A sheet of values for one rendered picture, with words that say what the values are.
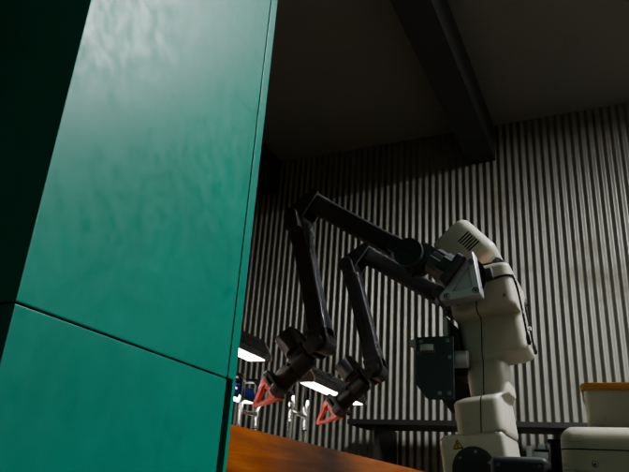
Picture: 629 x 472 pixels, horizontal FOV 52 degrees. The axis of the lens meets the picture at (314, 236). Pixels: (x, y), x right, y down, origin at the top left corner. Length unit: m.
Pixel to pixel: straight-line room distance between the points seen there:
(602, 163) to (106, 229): 4.24
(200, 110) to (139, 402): 0.56
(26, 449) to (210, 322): 0.45
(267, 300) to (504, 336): 3.71
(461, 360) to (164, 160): 0.93
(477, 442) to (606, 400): 0.31
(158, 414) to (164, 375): 0.06
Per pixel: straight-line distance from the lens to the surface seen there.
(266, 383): 1.76
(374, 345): 2.08
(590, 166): 4.93
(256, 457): 1.47
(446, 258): 1.63
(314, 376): 2.48
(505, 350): 1.72
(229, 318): 1.28
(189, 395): 1.17
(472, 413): 1.68
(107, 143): 1.04
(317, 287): 1.77
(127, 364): 1.03
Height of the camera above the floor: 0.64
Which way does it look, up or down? 22 degrees up
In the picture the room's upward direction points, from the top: 4 degrees clockwise
